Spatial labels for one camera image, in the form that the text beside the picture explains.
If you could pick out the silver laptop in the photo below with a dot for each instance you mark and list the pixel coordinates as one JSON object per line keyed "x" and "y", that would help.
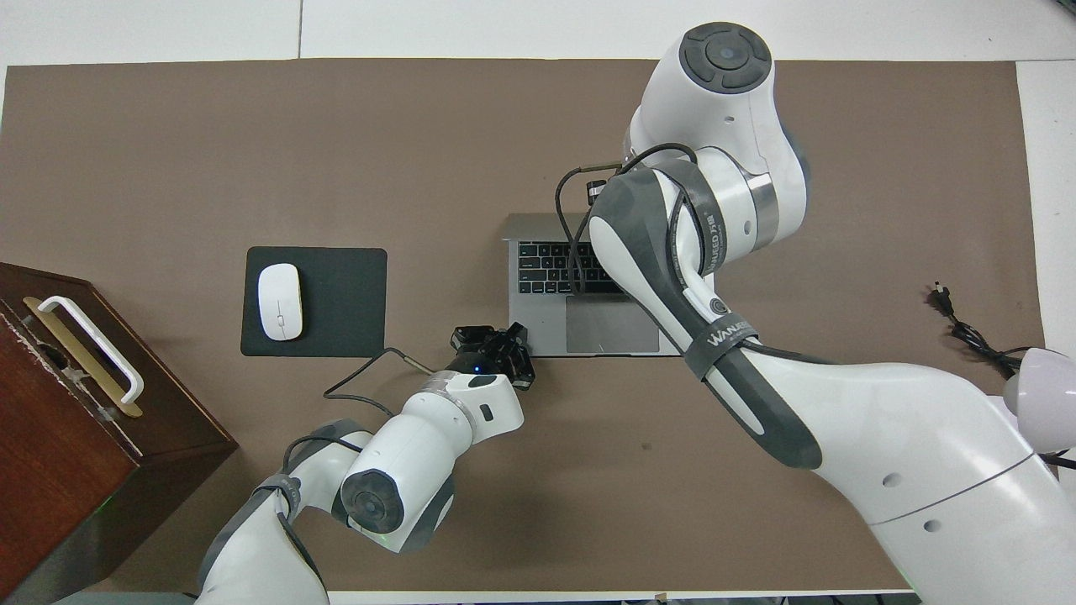
{"x": 546, "y": 328}

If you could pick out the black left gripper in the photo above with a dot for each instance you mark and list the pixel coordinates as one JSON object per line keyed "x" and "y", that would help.
{"x": 483, "y": 360}

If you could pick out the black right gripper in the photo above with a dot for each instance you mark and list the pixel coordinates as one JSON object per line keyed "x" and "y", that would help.
{"x": 596, "y": 192}

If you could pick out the black mouse pad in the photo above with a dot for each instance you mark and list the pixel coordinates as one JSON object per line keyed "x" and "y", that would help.
{"x": 345, "y": 294}

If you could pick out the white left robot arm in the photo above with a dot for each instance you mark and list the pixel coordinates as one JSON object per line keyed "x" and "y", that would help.
{"x": 412, "y": 445}

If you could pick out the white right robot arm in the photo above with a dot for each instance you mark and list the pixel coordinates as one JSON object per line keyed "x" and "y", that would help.
{"x": 883, "y": 420}

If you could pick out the dark brown wooden box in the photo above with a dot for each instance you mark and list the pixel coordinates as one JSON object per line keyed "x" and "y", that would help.
{"x": 76, "y": 470}

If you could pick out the white computer mouse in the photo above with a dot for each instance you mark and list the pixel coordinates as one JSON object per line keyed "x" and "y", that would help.
{"x": 280, "y": 301}

